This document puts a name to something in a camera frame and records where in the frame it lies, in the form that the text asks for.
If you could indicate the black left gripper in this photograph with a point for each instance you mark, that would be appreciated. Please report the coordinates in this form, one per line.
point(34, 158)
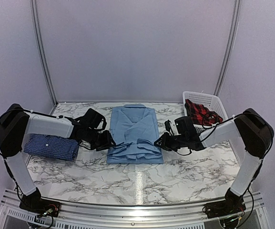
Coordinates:
point(106, 142)

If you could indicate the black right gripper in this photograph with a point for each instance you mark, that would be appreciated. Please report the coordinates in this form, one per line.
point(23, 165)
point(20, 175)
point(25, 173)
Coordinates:
point(165, 142)

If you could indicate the light blue long sleeve shirt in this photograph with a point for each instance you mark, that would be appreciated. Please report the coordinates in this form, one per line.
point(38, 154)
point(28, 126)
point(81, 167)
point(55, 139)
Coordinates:
point(134, 128)

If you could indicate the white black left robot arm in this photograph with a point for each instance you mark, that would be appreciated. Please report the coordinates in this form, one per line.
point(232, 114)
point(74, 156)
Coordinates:
point(17, 124)

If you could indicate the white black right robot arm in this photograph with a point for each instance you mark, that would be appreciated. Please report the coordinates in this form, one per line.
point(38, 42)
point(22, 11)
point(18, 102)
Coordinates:
point(249, 134)

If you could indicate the red black plaid shirt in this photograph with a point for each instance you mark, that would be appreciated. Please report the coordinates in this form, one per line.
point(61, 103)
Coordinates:
point(201, 115)

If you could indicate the navy checked folded shirt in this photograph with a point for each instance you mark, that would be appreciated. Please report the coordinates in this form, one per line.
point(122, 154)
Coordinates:
point(52, 147)

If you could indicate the white plastic laundry basket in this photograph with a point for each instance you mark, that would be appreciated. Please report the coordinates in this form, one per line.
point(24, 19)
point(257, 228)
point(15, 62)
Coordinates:
point(212, 102)

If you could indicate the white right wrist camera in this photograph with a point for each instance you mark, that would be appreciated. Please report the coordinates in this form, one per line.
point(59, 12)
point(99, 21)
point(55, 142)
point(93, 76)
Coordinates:
point(168, 127)

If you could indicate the aluminium front frame rail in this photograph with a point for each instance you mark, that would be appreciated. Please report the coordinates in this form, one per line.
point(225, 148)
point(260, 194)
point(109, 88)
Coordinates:
point(189, 215)

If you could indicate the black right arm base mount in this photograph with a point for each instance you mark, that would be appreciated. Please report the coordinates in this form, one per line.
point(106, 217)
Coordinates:
point(230, 205)

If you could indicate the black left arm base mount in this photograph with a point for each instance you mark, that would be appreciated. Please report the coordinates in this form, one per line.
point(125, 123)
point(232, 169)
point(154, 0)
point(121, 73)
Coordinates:
point(36, 204)

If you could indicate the aluminium corner post right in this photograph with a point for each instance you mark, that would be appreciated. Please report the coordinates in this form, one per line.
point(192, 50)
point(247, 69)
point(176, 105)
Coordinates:
point(229, 46)

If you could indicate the aluminium corner post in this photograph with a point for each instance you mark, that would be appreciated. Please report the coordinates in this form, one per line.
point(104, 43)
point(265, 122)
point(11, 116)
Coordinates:
point(41, 50)
point(229, 46)

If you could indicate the aluminium corner post left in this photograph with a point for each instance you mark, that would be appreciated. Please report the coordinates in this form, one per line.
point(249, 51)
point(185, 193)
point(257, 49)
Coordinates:
point(41, 50)

